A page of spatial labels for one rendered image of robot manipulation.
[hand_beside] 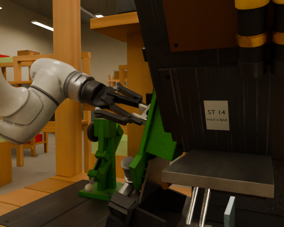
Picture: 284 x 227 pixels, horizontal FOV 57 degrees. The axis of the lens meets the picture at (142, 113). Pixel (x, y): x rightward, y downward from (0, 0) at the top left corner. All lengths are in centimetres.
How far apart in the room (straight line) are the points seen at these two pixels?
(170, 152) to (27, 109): 41
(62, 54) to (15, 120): 56
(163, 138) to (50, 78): 39
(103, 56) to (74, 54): 1072
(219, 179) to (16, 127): 57
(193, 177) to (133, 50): 74
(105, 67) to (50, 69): 1106
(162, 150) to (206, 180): 23
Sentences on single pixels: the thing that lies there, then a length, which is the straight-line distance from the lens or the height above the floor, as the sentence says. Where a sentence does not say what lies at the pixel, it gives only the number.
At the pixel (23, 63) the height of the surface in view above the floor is 196.
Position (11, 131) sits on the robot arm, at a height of 115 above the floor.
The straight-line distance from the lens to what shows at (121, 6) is 105.
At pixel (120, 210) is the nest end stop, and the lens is 70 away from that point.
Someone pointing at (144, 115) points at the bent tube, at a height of 120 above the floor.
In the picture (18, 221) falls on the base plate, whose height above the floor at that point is 90.
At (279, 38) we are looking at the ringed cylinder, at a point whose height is 133.
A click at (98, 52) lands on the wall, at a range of 1214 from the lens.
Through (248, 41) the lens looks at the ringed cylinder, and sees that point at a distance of 42.
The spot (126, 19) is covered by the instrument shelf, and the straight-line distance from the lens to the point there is 96.
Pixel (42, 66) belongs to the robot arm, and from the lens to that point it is 87.
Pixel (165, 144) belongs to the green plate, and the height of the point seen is 114.
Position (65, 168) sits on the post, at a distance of 129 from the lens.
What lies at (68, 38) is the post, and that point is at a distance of 126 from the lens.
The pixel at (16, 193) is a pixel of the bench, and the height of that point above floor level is 88.
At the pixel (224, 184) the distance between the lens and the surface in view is 41.
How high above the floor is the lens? 124
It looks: 3 degrees down
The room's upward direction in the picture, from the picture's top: straight up
